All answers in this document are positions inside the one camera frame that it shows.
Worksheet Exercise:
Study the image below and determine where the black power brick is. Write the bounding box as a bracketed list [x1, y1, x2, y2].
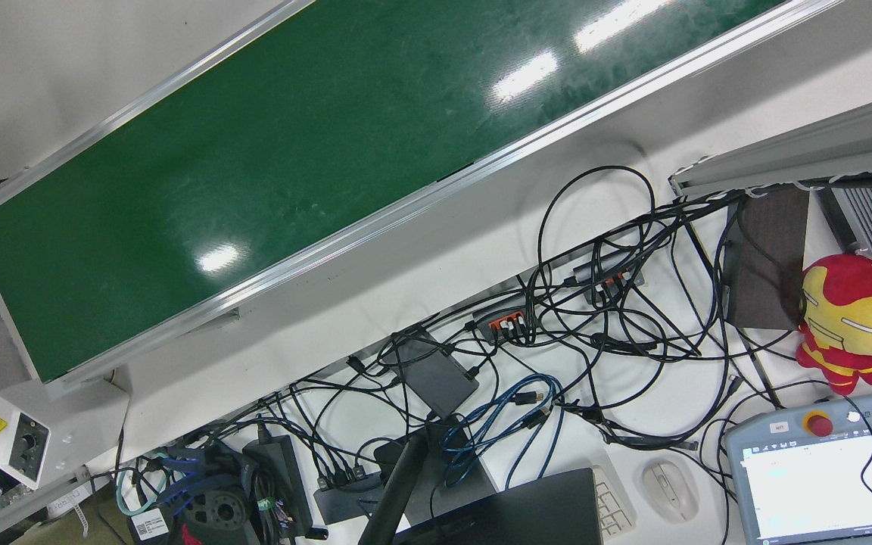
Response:
[243, 435, 316, 538]

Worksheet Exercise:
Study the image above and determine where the aluminium frame beam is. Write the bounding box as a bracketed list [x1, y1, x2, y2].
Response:
[668, 83, 872, 199]

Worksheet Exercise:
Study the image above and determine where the black round device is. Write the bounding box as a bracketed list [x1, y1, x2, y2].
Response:
[179, 484, 259, 545]

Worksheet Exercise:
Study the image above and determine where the dark brown panel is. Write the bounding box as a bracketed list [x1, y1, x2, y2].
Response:
[724, 185, 811, 332]

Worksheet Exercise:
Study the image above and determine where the red yellow plush toy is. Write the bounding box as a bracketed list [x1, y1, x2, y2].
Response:
[794, 254, 872, 396]

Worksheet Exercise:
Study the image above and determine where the black laptop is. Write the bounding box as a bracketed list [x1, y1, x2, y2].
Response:
[391, 468, 603, 545]

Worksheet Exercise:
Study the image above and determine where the white keyboard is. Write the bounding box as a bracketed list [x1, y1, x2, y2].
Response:
[591, 463, 637, 540]

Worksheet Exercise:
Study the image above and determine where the black docking hub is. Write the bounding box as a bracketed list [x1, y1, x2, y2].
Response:
[313, 466, 384, 523]

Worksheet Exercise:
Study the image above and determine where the black looped cable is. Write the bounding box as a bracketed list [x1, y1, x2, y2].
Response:
[537, 165, 658, 311]

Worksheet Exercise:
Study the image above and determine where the grey robot teach pendant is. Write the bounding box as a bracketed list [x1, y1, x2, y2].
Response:
[724, 391, 872, 545]

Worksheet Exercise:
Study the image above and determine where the green conveyor belt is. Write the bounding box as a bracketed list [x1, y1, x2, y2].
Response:
[0, 0, 846, 387]

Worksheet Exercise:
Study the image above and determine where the grey hub with orange ports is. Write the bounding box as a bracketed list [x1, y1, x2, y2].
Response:
[572, 254, 645, 300]
[472, 294, 539, 343]

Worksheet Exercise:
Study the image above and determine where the blue cable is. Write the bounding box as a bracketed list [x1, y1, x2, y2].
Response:
[440, 373, 565, 489]

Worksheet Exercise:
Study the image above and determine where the white label tag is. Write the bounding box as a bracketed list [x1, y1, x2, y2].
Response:
[132, 509, 170, 540]

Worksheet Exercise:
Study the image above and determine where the white computer mouse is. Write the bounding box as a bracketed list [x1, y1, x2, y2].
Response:
[640, 459, 700, 523]

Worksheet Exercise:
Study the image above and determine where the black rectangular adapter box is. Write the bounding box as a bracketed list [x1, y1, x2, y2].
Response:
[379, 327, 480, 419]

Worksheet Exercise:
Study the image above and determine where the white conveyor control box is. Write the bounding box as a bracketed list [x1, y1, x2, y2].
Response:
[0, 378, 130, 491]

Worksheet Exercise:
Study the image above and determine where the grey stand base plate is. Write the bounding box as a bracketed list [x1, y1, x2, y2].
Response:
[406, 420, 499, 523]

